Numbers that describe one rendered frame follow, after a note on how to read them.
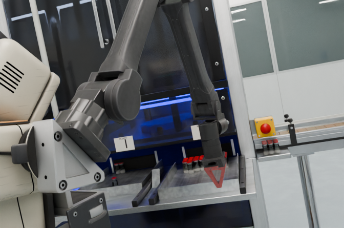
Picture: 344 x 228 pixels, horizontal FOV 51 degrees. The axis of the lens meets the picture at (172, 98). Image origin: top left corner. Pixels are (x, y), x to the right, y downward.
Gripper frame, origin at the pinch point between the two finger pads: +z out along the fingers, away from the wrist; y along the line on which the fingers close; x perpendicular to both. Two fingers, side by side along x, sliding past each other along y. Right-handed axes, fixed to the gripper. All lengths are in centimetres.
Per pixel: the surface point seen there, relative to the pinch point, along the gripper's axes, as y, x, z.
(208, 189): 0.6, 3.5, 1.3
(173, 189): 0.4, 14.5, -0.4
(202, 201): -3.4, 5.2, 3.2
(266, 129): 32.8, -18.2, -9.1
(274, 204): 215, -19, 88
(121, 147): 36, 43, -11
